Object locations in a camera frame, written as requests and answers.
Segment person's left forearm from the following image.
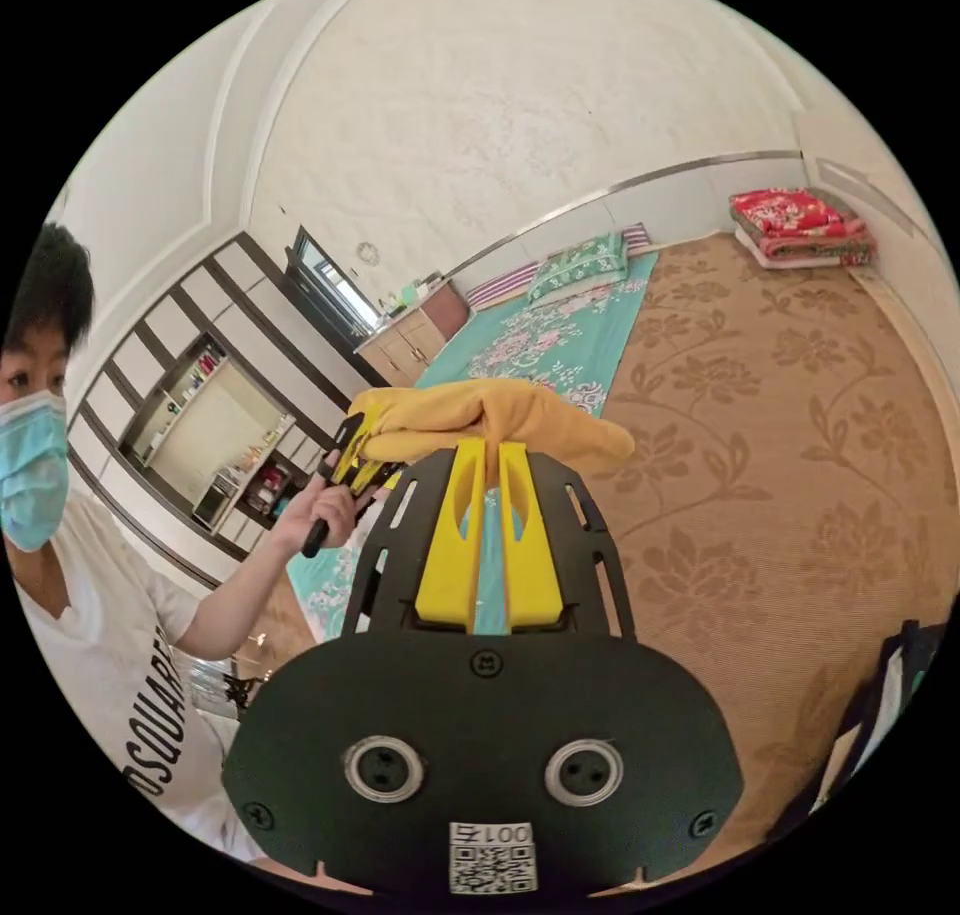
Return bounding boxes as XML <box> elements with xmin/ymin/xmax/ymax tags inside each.
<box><xmin>178</xmin><ymin>536</ymin><xmax>303</xmax><ymax>661</ymax></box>

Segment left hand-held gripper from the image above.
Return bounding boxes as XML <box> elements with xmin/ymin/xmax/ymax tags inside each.
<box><xmin>301</xmin><ymin>413</ymin><xmax>410</xmax><ymax>559</ymax></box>

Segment bed with woven floral mat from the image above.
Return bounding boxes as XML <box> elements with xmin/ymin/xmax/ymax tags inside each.
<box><xmin>284</xmin><ymin>236</ymin><xmax>960</xmax><ymax>903</ymax></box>

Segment green floral pillow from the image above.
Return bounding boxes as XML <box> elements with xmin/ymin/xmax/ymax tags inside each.
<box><xmin>527</xmin><ymin>232</ymin><xmax>630</xmax><ymax>306</ymax></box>

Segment low wooden cabinet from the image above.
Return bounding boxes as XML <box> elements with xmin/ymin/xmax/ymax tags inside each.
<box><xmin>355</xmin><ymin>277</ymin><xmax>471</xmax><ymax>388</ymax></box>

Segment dark-framed window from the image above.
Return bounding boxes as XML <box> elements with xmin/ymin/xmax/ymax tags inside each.
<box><xmin>284</xmin><ymin>224</ymin><xmax>385</xmax><ymax>348</ymax></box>

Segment white wall cupboard with shelves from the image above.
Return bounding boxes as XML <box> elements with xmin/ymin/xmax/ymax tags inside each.
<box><xmin>65</xmin><ymin>230</ymin><xmax>363</xmax><ymax>565</ymax></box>

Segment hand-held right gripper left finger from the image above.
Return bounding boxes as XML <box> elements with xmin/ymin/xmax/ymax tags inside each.
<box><xmin>413</xmin><ymin>439</ymin><xmax>487</xmax><ymax>626</ymax></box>

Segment orange long-sleeve shirt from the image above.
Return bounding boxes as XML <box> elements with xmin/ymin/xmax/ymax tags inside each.
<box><xmin>347</xmin><ymin>377</ymin><xmax>637</xmax><ymax>485</ymax></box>

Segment person's left hand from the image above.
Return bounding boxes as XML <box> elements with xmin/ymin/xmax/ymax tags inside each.
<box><xmin>274</xmin><ymin>458</ymin><xmax>363</xmax><ymax>558</ymax></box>

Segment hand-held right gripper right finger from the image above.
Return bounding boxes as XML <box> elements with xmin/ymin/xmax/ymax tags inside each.
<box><xmin>499</xmin><ymin>440</ymin><xmax>565</xmax><ymax>628</ymax></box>

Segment person's body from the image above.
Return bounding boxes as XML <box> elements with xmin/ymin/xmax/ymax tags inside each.
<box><xmin>0</xmin><ymin>221</ymin><xmax>265</xmax><ymax>865</ymax></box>

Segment folded red floral quilts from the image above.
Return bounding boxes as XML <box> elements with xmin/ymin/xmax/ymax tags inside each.
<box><xmin>728</xmin><ymin>187</ymin><xmax>879</xmax><ymax>270</ymax></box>

